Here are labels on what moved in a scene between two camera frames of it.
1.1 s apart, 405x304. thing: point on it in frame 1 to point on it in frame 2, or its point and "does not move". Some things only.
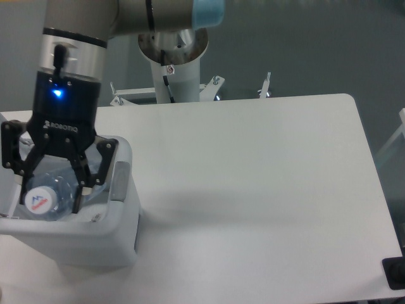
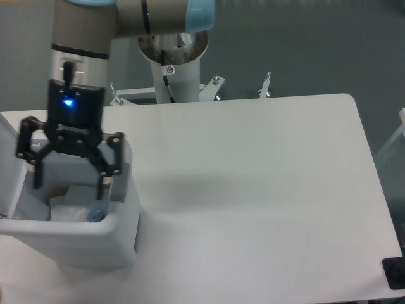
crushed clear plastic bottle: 51,196 to 97,214
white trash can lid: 11,186 does not move
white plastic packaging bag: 96,218 to 73,206
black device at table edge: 394,268 does not move
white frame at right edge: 402,116 does not move
